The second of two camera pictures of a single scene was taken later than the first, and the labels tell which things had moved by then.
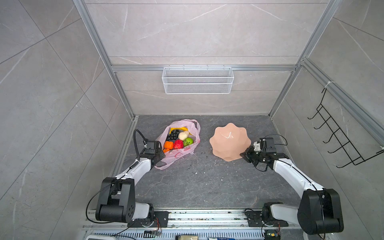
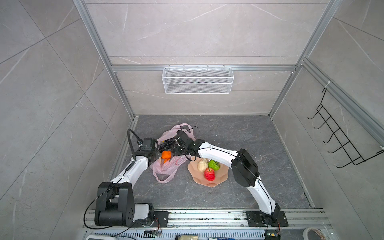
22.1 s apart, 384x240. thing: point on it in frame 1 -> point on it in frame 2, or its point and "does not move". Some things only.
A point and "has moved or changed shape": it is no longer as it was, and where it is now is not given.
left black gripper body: x=160 y=155 does not move
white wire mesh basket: x=195 y=80 does not move
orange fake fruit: x=167 y=146 -> x=166 y=155
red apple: x=178 y=144 has moved or changed shape
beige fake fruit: x=183 y=135 has moved or changed shape
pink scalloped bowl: x=229 y=141 -> x=221 y=174
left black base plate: x=156 y=219 does not move
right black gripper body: x=254 y=156 -> x=178 y=150
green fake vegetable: x=187 y=141 has moved or changed shape
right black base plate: x=255 y=219 does not move
